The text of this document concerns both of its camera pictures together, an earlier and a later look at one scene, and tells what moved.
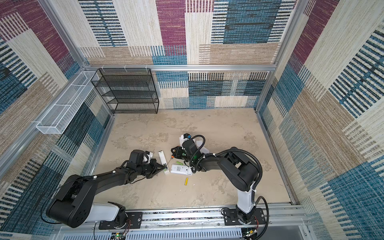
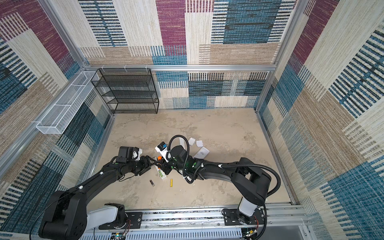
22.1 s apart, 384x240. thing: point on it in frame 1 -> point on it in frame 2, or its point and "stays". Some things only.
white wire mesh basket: (58, 118) stays
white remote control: (204, 150) stays
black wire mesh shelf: (127, 91) stays
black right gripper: (177, 150) -> (164, 166)
